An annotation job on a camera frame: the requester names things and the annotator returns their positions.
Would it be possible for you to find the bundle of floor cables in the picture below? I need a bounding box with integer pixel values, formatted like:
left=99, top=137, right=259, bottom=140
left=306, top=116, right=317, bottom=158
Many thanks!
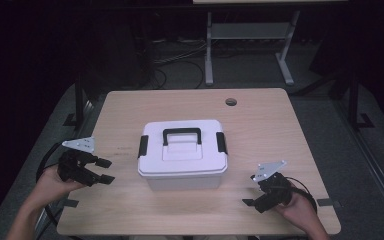
left=151, top=38, right=208, bottom=90

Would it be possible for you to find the person's right hand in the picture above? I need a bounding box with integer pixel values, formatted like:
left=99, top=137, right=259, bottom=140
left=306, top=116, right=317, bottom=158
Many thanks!
left=274, top=186, right=322, bottom=232

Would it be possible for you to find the person's left hand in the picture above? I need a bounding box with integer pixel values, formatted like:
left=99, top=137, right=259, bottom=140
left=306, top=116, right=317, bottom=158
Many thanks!
left=34, top=164, right=88, bottom=205

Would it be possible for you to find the white box lid black handle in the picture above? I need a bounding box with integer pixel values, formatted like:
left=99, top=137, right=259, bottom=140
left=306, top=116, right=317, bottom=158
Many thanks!
left=137, top=119, right=229, bottom=178

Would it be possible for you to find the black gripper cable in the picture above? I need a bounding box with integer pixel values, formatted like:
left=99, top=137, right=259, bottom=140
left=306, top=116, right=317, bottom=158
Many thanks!
left=285, top=175, right=319, bottom=215
left=35, top=140, right=68, bottom=240

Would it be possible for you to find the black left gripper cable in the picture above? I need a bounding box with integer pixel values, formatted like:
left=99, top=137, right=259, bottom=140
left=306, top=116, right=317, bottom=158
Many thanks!
left=35, top=140, right=68, bottom=240

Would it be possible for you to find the grey metal desk frame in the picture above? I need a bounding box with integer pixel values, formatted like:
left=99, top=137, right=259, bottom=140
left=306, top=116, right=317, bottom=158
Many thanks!
left=192, top=0, right=348, bottom=87

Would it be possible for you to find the white storage box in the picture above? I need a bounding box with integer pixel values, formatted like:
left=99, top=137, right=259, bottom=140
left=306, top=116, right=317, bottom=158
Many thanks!
left=145, top=173, right=224, bottom=192

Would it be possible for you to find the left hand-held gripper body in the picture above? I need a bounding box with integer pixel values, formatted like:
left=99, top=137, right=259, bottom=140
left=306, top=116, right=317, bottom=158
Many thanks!
left=57, top=136, right=100, bottom=187

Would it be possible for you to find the aluminium floor rail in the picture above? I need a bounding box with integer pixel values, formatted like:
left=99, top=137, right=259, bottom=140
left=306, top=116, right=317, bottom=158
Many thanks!
left=21, top=98, right=96, bottom=240
left=334, top=98, right=384, bottom=231

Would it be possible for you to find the black metal stand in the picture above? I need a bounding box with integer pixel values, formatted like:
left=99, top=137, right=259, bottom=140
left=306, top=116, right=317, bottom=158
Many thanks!
left=346, top=71, right=375, bottom=130
left=63, top=71, right=89, bottom=130

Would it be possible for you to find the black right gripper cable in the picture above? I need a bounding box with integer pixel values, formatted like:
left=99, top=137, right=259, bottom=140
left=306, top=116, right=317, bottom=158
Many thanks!
left=285, top=175, right=319, bottom=215

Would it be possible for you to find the grey tape strip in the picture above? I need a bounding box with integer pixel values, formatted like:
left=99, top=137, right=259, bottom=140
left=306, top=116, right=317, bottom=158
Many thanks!
left=317, top=198, right=342, bottom=208
left=57, top=198, right=80, bottom=208

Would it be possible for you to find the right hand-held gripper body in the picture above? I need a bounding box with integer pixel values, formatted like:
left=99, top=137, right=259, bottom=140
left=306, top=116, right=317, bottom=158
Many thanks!
left=252, top=160, right=294, bottom=214

